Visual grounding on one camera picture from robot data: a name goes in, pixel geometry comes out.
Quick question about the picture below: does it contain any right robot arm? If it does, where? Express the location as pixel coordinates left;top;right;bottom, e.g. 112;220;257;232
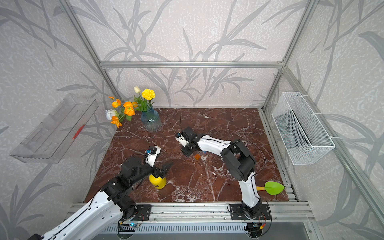
176;127;262;220

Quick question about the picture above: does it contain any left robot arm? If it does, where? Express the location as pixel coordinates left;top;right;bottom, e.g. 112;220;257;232
29;156;173;240

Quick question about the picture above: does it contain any blue glass vase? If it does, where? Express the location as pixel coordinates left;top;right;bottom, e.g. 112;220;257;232
141;108;162;132

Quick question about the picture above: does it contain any artificial flower bouquet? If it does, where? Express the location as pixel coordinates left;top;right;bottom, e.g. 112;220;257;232
105;86;156;128

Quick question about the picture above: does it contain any red marker pen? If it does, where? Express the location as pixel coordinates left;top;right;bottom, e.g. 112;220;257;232
73;125;85;140

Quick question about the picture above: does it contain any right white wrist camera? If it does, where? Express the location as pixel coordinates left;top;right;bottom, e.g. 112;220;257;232
176;133;187;147

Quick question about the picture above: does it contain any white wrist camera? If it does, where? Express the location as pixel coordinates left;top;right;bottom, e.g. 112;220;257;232
176;133;187;147
145;146;161;168

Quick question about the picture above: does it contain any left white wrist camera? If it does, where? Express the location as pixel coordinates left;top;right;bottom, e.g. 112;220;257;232
145;146;161;168

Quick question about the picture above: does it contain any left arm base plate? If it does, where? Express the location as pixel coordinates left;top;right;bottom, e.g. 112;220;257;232
122;204;152;221

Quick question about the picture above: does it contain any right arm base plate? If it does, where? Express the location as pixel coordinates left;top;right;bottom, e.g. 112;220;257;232
227;204;272;221

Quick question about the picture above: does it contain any clear plastic wall shelf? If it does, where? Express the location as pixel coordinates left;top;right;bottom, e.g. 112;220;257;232
10;94;99;164

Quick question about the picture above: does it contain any white wire basket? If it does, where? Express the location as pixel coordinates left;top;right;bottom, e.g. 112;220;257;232
272;92;336;166

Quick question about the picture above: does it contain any aluminium front rail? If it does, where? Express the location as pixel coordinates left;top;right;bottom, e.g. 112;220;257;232
61;200;316;224

